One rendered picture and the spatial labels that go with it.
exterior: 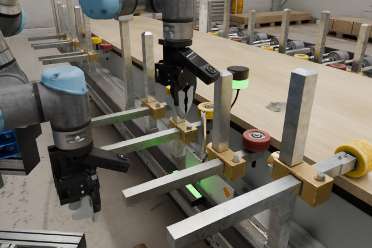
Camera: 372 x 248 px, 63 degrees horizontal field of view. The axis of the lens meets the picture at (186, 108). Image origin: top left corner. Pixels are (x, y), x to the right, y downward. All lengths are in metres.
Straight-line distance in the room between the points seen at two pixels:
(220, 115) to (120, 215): 1.30
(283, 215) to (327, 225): 0.26
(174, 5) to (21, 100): 0.38
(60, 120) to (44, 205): 1.64
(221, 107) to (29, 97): 0.47
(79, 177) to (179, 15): 0.41
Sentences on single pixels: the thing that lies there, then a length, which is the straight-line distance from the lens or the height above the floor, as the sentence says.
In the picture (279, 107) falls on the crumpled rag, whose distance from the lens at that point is 1.12.
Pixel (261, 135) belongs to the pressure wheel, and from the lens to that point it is 0.93.
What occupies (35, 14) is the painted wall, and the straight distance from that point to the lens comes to 8.62.
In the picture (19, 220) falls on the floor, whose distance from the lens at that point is 2.18.
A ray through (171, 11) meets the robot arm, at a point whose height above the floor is 1.26.
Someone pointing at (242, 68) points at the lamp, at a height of 1.11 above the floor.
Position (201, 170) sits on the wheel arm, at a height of 0.86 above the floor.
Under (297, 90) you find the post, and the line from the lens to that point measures 0.62.
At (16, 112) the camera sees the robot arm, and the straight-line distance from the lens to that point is 0.59.
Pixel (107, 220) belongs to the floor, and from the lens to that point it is 1.99.
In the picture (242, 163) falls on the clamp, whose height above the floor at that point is 0.87.
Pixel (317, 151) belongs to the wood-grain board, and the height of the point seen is 0.90.
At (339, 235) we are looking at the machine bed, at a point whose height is 0.69.
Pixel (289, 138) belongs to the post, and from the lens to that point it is 0.66.
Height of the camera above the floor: 1.34
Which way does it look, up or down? 24 degrees down
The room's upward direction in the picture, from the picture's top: straight up
